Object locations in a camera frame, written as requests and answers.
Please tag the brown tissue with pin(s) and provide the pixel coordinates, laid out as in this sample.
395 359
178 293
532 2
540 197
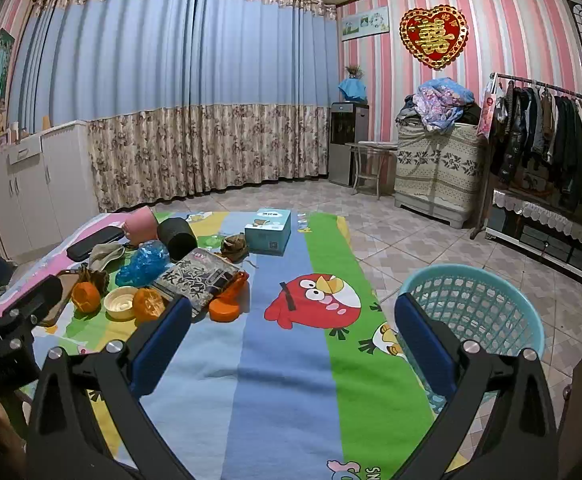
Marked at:
100 279

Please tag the blue covered water bottle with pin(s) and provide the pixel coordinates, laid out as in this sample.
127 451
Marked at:
352 87

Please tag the light blue tissue box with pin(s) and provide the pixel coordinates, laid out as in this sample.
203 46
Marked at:
268 231

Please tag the small metal table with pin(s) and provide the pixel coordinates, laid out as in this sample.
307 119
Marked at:
374 162

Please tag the orange snack wrapper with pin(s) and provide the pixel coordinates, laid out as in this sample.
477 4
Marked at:
225 307

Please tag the white cabinet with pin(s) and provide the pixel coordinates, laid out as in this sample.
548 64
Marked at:
46 189

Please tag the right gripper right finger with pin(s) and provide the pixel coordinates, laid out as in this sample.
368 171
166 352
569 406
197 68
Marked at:
519 441

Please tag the wall calendar picture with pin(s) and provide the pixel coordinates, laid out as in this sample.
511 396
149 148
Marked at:
364 24

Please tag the patterned snack bag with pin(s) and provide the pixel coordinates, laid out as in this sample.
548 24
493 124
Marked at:
200 276

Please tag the blanket covered chest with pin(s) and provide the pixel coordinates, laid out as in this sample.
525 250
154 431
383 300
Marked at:
439 174

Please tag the pile of clothes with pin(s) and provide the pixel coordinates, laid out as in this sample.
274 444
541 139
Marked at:
437 105

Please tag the clothes rack with garments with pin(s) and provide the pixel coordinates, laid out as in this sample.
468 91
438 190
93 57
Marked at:
533 161

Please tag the blue plastic bag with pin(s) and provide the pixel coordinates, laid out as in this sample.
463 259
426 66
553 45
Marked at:
149 261

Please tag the low tv stand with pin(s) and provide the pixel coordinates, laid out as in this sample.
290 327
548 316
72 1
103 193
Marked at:
540 232

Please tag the blue floral curtain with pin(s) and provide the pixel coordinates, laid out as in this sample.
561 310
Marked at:
182 97

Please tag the water dispenser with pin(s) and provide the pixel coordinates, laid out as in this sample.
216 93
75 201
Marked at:
349 123

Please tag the cream plastic lid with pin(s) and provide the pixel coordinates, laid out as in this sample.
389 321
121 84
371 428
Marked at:
118 303

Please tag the black ribbed cup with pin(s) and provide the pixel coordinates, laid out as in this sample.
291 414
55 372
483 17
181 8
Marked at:
175 234

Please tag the brown crumpled paper ball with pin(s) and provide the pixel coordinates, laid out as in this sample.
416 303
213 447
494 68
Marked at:
234 248

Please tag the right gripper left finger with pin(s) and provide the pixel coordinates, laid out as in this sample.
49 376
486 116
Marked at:
65 439

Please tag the cartoon bird play mat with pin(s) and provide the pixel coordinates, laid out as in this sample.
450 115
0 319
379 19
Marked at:
308 383

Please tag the pink pig mug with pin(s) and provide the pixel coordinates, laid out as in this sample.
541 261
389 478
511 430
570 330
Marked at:
140 226

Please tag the teal plastic laundry basket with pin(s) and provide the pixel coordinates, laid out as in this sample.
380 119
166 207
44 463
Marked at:
441 307

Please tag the black glasses case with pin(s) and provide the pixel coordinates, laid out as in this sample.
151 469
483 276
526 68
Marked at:
82 249

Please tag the red heart wall decoration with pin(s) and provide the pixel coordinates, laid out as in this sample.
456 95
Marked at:
436 37

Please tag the orange peel half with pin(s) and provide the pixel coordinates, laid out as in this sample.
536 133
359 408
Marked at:
86 297
147 304

